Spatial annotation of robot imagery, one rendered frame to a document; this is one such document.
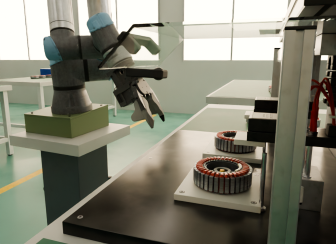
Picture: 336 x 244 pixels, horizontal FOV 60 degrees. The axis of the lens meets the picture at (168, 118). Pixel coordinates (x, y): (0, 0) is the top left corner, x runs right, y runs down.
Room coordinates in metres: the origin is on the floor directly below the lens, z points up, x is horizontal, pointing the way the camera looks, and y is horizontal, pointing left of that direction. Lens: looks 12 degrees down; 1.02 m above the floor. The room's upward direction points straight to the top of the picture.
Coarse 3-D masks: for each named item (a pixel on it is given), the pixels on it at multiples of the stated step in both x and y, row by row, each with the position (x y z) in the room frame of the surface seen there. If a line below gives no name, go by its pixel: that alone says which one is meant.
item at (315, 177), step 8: (312, 168) 0.50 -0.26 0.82; (304, 176) 0.46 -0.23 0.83; (312, 176) 0.46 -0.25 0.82; (320, 176) 0.46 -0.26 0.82; (304, 184) 0.45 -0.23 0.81; (312, 184) 0.45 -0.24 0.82; (320, 184) 0.44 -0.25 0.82; (304, 192) 0.45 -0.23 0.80; (312, 192) 0.45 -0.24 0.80; (320, 192) 0.44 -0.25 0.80; (304, 200) 0.45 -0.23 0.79; (312, 200) 0.45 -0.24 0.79; (320, 200) 0.44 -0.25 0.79; (304, 208) 0.45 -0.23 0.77; (312, 208) 0.45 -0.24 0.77; (320, 208) 0.44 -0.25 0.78
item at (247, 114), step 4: (256, 96) 0.77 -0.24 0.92; (256, 100) 0.72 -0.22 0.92; (260, 100) 0.71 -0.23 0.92; (264, 100) 0.71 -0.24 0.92; (268, 100) 0.71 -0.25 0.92; (272, 100) 0.70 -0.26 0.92; (276, 100) 0.70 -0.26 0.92; (256, 104) 0.72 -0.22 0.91; (260, 104) 0.71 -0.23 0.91; (264, 104) 0.71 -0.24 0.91; (268, 104) 0.71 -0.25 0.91; (272, 104) 0.70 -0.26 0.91; (276, 104) 0.70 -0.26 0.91; (256, 108) 0.72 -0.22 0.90; (260, 108) 0.71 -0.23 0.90; (264, 108) 0.71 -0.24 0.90; (268, 108) 0.71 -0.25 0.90; (272, 108) 0.70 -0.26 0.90; (276, 108) 0.70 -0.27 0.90; (248, 112) 0.75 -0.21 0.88; (264, 112) 0.71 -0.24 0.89; (268, 112) 0.70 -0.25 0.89; (272, 112) 0.70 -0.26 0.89; (276, 112) 0.70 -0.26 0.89; (308, 112) 0.67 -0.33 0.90; (244, 116) 0.73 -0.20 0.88; (248, 116) 0.72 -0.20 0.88; (308, 116) 0.67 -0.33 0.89
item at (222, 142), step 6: (222, 132) 0.79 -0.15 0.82; (228, 132) 0.79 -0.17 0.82; (234, 132) 0.80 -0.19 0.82; (216, 138) 0.75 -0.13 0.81; (222, 138) 0.73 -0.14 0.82; (228, 138) 0.73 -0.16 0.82; (216, 144) 0.74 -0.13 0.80; (222, 144) 0.72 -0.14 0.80; (228, 144) 0.71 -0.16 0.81; (234, 144) 0.72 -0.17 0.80; (228, 150) 0.71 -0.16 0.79; (234, 150) 0.72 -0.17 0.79; (240, 150) 0.71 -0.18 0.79; (246, 150) 0.71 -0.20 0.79; (252, 150) 0.72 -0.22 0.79
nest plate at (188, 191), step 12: (192, 168) 0.61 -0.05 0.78; (192, 180) 0.54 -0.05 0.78; (252, 180) 0.54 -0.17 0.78; (180, 192) 0.49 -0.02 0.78; (192, 192) 0.49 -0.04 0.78; (204, 192) 0.49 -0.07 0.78; (240, 192) 0.49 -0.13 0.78; (252, 192) 0.49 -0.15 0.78; (216, 204) 0.46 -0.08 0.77; (228, 204) 0.45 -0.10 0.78; (240, 204) 0.45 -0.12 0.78; (252, 204) 0.45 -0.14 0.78
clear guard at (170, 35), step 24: (144, 24) 0.39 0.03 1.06; (168, 24) 0.38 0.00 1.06; (192, 24) 0.37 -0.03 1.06; (216, 24) 0.36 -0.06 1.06; (240, 24) 0.36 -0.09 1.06; (264, 24) 0.36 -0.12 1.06; (288, 24) 0.36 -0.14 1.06; (312, 24) 0.36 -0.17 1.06; (120, 48) 0.42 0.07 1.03; (144, 48) 0.49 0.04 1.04; (168, 48) 0.59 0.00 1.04
